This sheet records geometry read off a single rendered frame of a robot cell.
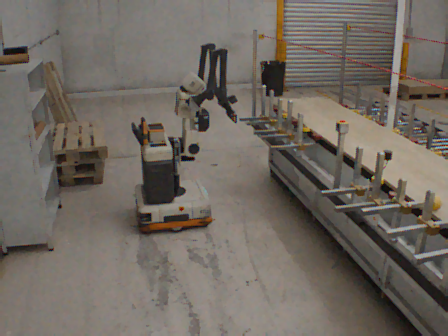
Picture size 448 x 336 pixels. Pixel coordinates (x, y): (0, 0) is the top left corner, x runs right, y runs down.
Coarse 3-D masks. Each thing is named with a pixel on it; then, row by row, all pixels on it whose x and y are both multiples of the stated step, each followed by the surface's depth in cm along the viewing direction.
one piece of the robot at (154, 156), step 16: (144, 128) 385; (144, 144) 389; (160, 144) 392; (144, 160) 385; (160, 160) 387; (176, 160) 414; (144, 176) 401; (160, 176) 391; (176, 176) 410; (160, 192) 397; (176, 192) 416
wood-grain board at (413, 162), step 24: (312, 120) 433; (336, 120) 435; (360, 120) 435; (336, 144) 364; (360, 144) 365; (384, 144) 365; (408, 144) 366; (408, 168) 314; (432, 168) 314; (408, 192) 275; (432, 216) 247
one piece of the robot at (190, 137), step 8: (176, 96) 404; (184, 96) 385; (192, 96) 386; (176, 104) 404; (184, 104) 387; (176, 112) 402; (184, 112) 396; (192, 112) 398; (184, 120) 401; (192, 120) 402; (184, 128) 407; (192, 128) 404; (184, 136) 406; (192, 136) 402; (184, 144) 407; (192, 144) 405; (200, 144) 407; (184, 152) 407; (192, 152) 407; (200, 152) 410
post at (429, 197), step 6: (426, 192) 221; (432, 192) 219; (426, 198) 222; (432, 198) 220; (426, 204) 222; (432, 204) 221; (426, 210) 222; (426, 216) 223; (420, 234) 229; (426, 234) 228; (420, 240) 229; (420, 246) 230; (420, 252) 231
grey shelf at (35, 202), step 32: (32, 64) 358; (0, 96) 323; (32, 96) 378; (0, 128) 331; (32, 128) 338; (0, 160) 340; (32, 160) 346; (0, 192) 349; (32, 192) 355; (0, 224) 358; (32, 224) 365
